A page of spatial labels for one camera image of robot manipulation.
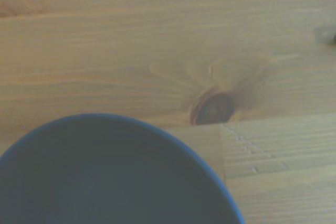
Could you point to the dark blue bowl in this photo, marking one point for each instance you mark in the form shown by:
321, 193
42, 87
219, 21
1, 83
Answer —
110, 176

